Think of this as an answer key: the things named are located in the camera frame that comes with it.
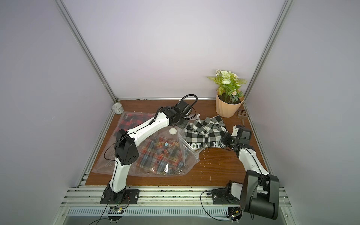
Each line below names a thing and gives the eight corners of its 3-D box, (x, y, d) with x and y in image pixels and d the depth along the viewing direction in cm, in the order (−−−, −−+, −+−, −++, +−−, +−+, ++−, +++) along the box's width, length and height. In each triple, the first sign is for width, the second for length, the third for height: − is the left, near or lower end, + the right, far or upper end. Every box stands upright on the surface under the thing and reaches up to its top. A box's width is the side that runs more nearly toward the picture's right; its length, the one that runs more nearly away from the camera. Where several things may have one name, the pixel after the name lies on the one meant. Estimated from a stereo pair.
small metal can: (113, 114, 113) (110, 110, 109) (116, 107, 119) (114, 102, 114) (122, 114, 113) (119, 110, 109) (125, 107, 118) (122, 102, 114)
